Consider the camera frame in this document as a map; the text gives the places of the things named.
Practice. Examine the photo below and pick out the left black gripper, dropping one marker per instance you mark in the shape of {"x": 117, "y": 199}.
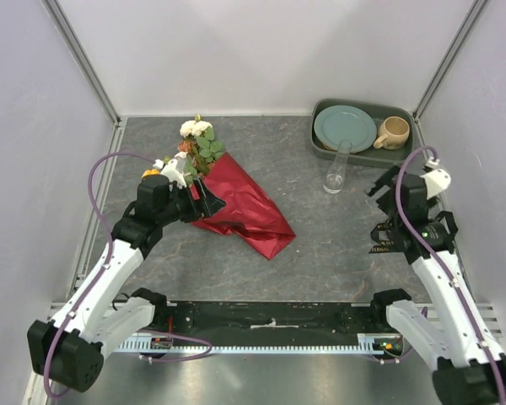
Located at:
{"x": 208, "y": 205}

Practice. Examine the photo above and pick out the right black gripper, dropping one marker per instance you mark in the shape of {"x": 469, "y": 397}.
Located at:
{"x": 387, "y": 180}

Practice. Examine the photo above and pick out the flower bouquet red paper wrap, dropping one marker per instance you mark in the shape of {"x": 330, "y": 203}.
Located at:
{"x": 248, "y": 212}

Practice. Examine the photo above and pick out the black ribbon gold lettering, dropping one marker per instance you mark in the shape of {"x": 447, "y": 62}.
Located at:
{"x": 387, "y": 238}

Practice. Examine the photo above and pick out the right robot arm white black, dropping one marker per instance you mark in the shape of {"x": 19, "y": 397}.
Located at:
{"x": 467, "y": 362}

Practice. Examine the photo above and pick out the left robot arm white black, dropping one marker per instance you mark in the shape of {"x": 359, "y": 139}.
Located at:
{"x": 70, "y": 349}

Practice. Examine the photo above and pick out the clear glass vase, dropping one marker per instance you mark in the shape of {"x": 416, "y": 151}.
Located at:
{"x": 335, "y": 176}

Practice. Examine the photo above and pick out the dark green tray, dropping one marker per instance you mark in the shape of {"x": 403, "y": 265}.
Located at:
{"x": 379, "y": 158}

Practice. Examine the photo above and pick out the beige ceramic mug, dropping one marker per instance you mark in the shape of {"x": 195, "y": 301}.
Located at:
{"x": 392, "y": 134}

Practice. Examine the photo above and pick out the teal ceramic plate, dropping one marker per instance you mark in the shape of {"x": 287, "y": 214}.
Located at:
{"x": 345, "y": 122}

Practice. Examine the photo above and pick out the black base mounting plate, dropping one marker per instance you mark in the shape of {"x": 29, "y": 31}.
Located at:
{"x": 269, "y": 323}

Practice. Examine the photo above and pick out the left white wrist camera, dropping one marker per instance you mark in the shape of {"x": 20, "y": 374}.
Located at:
{"x": 174, "y": 169}

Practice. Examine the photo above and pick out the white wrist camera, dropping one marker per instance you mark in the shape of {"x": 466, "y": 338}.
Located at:
{"x": 174, "y": 169}
{"x": 436, "y": 179}

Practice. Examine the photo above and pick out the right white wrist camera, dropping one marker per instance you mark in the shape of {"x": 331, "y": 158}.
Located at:
{"x": 436, "y": 179}

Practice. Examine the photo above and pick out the light blue cable duct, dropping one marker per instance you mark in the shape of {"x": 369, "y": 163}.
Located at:
{"x": 361, "y": 345}

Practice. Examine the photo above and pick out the right aluminium corner post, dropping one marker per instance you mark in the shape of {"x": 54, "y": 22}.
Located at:
{"x": 467, "y": 25}

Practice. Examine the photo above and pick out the aluminium corner post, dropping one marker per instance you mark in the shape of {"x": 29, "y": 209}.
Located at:
{"x": 467, "y": 25}
{"x": 65, "y": 28}

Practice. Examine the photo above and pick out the left aluminium corner post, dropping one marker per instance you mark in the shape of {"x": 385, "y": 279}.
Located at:
{"x": 65, "y": 28}

